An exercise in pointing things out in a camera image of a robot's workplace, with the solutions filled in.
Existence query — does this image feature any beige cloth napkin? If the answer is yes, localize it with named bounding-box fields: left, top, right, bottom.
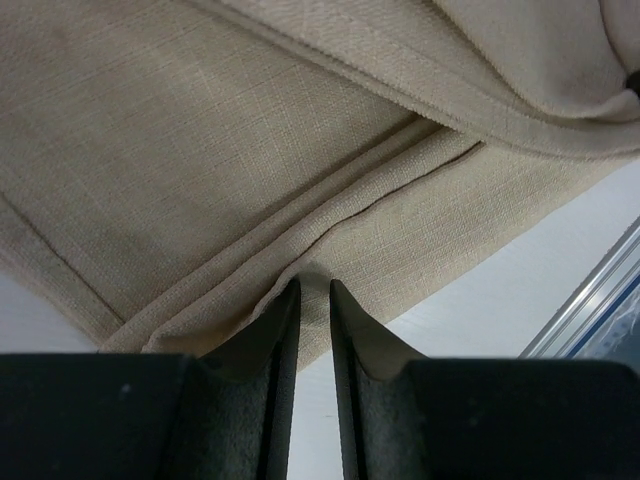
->
left=1, top=1, right=639, bottom=366

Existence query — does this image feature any aluminium front rail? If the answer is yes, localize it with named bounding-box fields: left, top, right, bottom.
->
left=521, top=221, right=639, bottom=370

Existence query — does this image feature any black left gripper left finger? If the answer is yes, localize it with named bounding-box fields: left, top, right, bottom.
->
left=1, top=280, right=301, bottom=479

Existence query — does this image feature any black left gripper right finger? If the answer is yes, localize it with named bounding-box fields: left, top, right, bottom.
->
left=330, top=280, right=639, bottom=479

